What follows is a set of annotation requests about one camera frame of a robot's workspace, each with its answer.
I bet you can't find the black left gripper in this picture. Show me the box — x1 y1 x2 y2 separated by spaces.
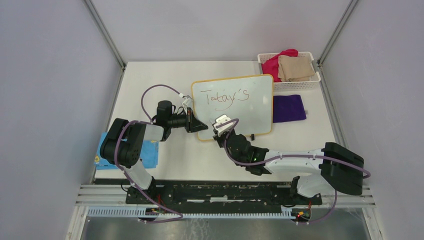
168 107 208 134

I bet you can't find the yellow framed whiteboard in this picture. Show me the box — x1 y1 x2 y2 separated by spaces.
191 74 274 142

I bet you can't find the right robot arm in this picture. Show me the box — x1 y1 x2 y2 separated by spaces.
213 129 370 204

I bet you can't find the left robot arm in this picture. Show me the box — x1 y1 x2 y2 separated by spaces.
99 100 209 204

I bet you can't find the blue patterned cloth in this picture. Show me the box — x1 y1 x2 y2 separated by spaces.
93 132 159 171

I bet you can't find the purple cloth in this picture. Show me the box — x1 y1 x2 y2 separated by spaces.
272 94 307 123

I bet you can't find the red cloth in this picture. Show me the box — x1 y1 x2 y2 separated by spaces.
261 49 299 83

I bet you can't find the beige cloth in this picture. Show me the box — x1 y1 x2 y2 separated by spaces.
277 55 315 82

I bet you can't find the white perforated basket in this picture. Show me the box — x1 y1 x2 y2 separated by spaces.
257 51 322 92

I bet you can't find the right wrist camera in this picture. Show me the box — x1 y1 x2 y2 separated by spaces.
212 114 237 136

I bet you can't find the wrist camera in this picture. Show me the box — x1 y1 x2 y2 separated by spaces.
178 93 193 108
212 114 237 136

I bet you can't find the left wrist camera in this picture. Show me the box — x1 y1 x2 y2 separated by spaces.
178 93 193 108

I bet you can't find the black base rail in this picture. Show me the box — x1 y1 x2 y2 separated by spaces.
146 180 323 214

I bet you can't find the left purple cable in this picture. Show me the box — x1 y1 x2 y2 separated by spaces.
113 84 184 224

